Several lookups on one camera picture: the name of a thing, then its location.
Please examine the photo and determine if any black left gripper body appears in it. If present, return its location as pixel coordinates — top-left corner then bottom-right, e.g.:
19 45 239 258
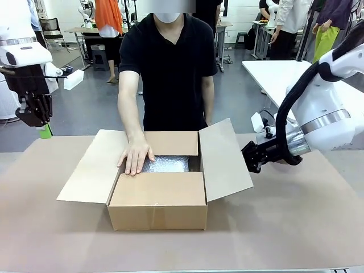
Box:
5 64 52 99

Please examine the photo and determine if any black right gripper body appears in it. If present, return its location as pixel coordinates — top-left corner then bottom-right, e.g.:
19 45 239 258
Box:
263 142 287 166

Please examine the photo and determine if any brown cardboard box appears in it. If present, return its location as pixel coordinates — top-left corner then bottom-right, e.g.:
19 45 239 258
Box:
56 118 254 231

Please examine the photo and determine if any person's right forearm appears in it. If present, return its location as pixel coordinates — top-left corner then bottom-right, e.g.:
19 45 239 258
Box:
117 69 146 144

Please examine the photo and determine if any person's left forearm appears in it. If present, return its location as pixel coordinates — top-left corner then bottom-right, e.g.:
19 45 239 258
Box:
202 85 216 126

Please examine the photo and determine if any silvery bubble wrap sheet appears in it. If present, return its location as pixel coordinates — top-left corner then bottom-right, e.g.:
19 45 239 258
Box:
141 154 191 173

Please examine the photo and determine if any person's right hand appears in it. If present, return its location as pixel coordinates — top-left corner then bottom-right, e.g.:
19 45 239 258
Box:
116 140 156 177

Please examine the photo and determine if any white plastic piece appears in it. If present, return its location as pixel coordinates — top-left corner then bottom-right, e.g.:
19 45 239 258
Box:
63 65 85 91
251 111 268 134

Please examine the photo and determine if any white cylindrical air purifier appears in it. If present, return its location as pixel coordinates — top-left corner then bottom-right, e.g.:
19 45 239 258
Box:
0 82 22 122

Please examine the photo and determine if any black office chair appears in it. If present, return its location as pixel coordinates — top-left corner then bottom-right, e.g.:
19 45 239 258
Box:
39 17 71 53

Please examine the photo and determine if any person in blue shirt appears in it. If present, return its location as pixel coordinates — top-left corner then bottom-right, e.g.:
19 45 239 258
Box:
27 0 43 32

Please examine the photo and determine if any grey workbench desk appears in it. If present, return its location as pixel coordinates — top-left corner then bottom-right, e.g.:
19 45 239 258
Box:
64 27 129 72

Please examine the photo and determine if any dark grey stool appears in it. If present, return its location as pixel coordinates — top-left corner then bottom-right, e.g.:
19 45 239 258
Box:
91 45 110 71

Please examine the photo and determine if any large white table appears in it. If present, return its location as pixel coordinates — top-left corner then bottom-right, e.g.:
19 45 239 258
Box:
241 60 364 114

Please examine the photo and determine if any person in orange top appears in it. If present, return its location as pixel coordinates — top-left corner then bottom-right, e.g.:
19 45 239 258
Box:
94 0 125 85

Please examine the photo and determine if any small grey stool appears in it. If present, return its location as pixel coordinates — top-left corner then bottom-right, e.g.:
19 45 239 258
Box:
234 31 249 49

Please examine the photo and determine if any person in black t-shirt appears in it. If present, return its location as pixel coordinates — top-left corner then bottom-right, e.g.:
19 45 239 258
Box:
118 5 219 132

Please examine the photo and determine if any person in yellow-green trousers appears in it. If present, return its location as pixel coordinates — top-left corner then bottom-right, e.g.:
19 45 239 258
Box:
311 0 355 64

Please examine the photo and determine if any person in white shirt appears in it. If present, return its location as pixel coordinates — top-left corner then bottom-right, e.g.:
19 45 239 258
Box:
268 0 313 61

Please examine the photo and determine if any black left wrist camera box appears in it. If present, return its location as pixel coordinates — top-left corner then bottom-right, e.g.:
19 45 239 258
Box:
15 99 36 128

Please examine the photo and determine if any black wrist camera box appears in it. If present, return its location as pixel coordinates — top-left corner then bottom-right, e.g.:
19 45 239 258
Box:
15 99 36 128
262 117 276 139

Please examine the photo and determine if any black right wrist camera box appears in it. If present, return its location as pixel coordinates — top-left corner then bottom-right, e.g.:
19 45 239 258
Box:
262 117 276 139

